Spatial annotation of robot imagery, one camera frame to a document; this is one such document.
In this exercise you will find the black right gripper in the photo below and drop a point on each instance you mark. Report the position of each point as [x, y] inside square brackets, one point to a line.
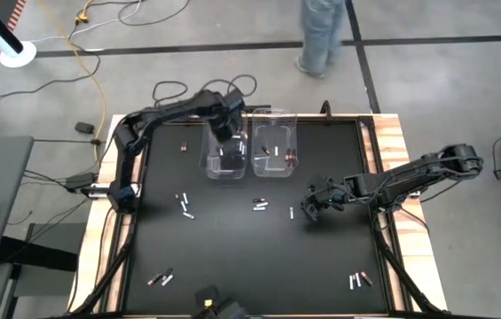
[331, 195]

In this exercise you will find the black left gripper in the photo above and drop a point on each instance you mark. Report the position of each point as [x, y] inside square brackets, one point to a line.
[225, 119]

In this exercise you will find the clear plastic bin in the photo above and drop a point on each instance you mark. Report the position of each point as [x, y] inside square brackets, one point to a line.
[276, 170]
[214, 164]

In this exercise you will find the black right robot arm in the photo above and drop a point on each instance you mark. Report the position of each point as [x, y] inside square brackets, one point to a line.
[409, 175]

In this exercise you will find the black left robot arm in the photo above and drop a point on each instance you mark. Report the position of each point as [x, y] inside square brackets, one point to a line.
[166, 111]

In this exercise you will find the black table mat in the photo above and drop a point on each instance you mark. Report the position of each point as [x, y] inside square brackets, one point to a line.
[188, 239]

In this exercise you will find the person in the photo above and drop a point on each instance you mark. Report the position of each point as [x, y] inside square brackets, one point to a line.
[321, 35]

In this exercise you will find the black object with yellow mark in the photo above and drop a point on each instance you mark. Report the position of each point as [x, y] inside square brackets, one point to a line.
[214, 305]

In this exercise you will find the black power adapter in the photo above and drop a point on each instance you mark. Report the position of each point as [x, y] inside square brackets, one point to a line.
[84, 127]

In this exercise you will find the white pole stand round base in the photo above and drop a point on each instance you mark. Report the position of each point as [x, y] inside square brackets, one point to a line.
[18, 55]

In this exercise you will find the black desk foot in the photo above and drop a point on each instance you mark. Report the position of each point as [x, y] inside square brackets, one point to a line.
[33, 254]

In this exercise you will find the grey desk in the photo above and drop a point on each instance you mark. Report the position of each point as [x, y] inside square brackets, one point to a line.
[2, 199]

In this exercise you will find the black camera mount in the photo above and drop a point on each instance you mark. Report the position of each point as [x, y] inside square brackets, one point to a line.
[326, 108]

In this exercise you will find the black diagonal frame strut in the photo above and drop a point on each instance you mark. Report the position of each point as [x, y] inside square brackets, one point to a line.
[107, 271]
[405, 275]

